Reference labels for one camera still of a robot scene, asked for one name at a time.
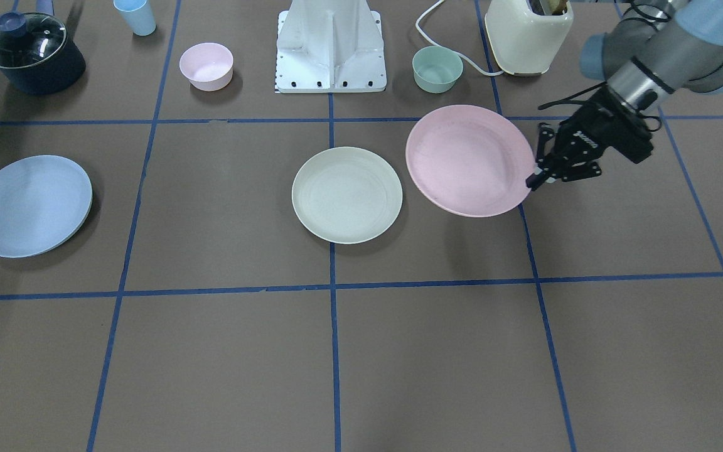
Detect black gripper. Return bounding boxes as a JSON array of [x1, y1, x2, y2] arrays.
[[525, 87, 653, 191]]

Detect pink plate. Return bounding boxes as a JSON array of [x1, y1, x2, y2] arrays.
[[405, 105, 535, 218]]

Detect blue plate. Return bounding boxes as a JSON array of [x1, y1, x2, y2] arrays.
[[0, 155, 93, 259]]

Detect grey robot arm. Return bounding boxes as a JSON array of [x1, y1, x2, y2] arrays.
[[537, 1, 723, 177]]

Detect cream toaster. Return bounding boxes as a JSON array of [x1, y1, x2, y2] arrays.
[[484, 1, 574, 77]]

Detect green bowl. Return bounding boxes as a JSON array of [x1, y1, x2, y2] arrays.
[[411, 46, 464, 94]]

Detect cream plate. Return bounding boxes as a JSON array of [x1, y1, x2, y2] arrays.
[[291, 146, 404, 244]]

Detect pink bowl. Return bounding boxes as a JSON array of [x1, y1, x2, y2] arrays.
[[179, 42, 235, 92]]

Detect light blue cup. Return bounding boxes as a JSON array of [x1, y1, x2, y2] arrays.
[[113, 0, 157, 36]]

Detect dark blue pot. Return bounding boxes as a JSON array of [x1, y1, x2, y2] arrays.
[[0, 1, 87, 95]]

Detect white power cord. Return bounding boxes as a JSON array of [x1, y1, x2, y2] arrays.
[[415, 0, 505, 78]]

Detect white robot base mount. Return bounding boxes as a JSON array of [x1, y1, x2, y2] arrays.
[[275, 1, 387, 94]]

